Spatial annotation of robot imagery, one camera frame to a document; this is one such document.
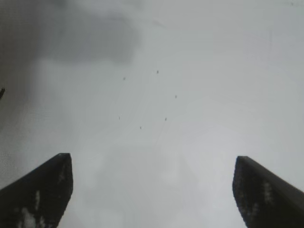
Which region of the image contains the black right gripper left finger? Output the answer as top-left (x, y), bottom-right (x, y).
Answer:
top-left (0, 152), bottom-right (73, 228)

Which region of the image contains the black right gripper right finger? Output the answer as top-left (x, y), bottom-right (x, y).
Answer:
top-left (232, 155), bottom-right (304, 228)

